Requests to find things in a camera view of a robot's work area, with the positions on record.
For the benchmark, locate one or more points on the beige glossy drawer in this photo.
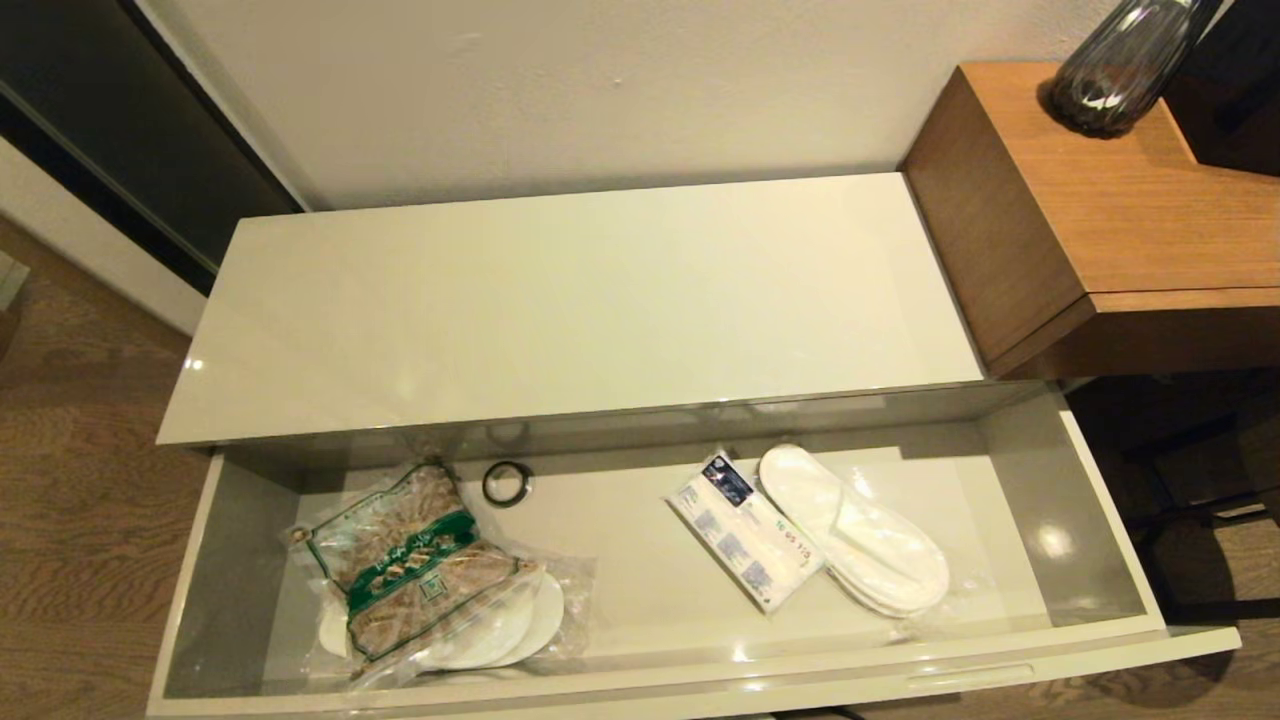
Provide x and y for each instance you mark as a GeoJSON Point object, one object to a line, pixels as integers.
{"type": "Point", "coordinates": [620, 560]}

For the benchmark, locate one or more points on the white tissue pack blue label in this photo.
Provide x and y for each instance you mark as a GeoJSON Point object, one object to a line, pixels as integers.
{"type": "Point", "coordinates": [745, 535]}

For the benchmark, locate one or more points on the bagged white slippers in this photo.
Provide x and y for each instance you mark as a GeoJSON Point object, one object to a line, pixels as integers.
{"type": "Point", "coordinates": [870, 545]}
{"type": "Point", "coordinates": [520, 630]}

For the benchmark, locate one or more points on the beige glossy cabinet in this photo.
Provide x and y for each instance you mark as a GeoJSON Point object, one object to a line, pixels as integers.
{"type": "Point", "coordinates": [550, 300]}

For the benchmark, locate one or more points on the black tape roll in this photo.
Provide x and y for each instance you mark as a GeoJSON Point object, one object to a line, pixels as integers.
{"type": "Point", "coordinates": [488, 484]}

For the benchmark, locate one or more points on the green brown snack bag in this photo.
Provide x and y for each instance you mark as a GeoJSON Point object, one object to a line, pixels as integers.
{"type": "Point", "coordinates": [400, 570]}

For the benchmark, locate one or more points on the brown wooden desk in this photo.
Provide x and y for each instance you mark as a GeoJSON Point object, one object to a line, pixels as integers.
{"type": "Point", "coordinates": [1120, 220]}

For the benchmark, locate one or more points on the dark ribbed glass vase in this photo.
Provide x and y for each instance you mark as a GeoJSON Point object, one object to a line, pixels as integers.
{"type": "Point", "coordinates": [1120, 70]}

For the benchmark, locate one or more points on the dark sliding door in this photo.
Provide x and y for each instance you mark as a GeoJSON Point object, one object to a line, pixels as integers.
{"type": "Point", "coordinates": [100, 80]}

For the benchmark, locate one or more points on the black box on desk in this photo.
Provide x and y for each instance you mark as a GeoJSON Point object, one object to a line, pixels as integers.
{"type": "Point", "coordinates": [1235, 100]}

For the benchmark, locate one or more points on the black metal stool frame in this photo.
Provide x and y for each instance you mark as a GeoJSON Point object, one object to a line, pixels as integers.
{"type": "Point", "coordinates": [1200, 500]}

